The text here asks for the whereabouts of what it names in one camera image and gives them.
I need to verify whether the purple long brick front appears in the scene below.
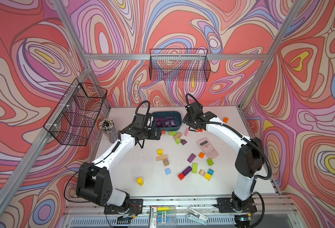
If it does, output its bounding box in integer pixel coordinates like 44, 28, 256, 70
182, 166, 192, 176

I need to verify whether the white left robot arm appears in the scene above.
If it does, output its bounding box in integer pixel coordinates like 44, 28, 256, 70
76, 113, 161, 211

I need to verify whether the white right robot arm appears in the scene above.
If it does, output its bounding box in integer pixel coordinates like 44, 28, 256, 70
183, 101, 272, 201

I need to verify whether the teal plastic storage bin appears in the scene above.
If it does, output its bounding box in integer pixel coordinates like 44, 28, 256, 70
152, 111, 182, 131

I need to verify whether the natural wood block rear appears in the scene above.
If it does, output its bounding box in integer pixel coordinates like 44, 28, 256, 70
174, 132, 182, 140

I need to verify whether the light green flat block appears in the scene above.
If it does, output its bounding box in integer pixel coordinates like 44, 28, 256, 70
168, 131, 177, 136

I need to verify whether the pink calculator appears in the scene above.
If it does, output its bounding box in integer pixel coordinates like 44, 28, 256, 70
196, 137, 219, 159

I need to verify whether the pen holder cup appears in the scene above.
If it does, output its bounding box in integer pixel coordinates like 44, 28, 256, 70
99, 118, 119, 143

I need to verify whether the natural wood long block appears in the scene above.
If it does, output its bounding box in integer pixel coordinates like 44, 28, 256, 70
156, 154, 168, 162

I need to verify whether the natural wood small block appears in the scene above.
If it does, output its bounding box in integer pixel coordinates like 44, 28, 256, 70
163, 159, 169, 167

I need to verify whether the green cylinder near calculator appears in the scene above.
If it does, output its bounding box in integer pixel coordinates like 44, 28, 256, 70
207, 158, 214, 166

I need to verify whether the light blue wooden cube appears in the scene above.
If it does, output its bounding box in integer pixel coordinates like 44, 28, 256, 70
165, 168, 171, 175

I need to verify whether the light green rectangular block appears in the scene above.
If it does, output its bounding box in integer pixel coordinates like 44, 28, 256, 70
192, 162, 198, 173

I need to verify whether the yellow wooden cylinder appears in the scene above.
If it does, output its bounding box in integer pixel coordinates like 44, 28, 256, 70
137, 177, 144, 186

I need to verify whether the natural wood cylinder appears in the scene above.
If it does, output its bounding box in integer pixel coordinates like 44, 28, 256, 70
199, 169, 205, 176

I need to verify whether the red wooden cube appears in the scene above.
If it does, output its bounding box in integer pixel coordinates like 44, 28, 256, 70
178, 173, 185, 181

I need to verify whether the yellow small cube front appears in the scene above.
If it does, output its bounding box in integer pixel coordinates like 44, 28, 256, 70
205, 173, 212, 180

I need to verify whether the marker box front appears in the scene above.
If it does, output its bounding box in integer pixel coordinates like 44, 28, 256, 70
148, 206, 177, 228

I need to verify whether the clear plastic stapler front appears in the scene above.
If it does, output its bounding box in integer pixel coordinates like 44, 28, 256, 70
186, 207, 208, 226

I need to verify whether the black wire basket back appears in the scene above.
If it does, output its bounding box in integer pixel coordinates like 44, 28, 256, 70
149, 48, 211, 82

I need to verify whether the black wire basket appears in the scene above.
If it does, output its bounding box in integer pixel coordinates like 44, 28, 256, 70
149, 48, 211, 82
44, 79, 108, 146

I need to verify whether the black wire basket left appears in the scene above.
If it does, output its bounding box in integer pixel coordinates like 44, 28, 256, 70
44, 79, 108, 146

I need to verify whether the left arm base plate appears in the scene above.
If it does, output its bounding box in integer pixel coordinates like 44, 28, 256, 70
104, 198, 143, 216

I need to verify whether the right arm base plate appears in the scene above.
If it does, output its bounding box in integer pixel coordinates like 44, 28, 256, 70
214, 197, 257, 214

